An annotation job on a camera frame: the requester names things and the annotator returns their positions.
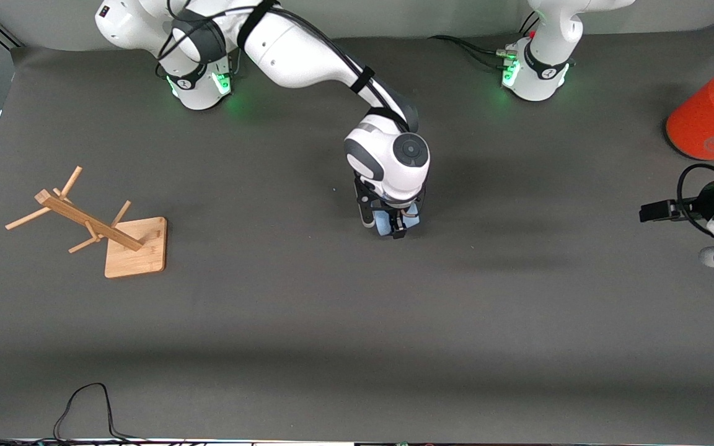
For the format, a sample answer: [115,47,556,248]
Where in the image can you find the light blue cup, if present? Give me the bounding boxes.
[374,201,421,237]

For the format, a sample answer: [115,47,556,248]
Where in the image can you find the wooden cup rack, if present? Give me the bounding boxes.
[5,165,167,279]

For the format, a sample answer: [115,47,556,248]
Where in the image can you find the orange can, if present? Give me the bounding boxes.
[666,60,714,162]

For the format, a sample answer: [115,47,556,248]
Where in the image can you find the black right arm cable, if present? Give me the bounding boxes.
[157,0,415,134]

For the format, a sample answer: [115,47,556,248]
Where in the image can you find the black left arm base cables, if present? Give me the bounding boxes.
[428,12,540,70]

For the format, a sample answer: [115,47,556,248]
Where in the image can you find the black arm base cables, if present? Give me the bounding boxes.
[227,43,246,78]
[428,12,540,70]

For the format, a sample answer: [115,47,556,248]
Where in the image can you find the black right arm base cables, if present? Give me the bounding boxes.
[227,43,246,78]

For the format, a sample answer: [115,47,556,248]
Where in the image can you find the black looped table cable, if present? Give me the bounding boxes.
[53,383,147,444]

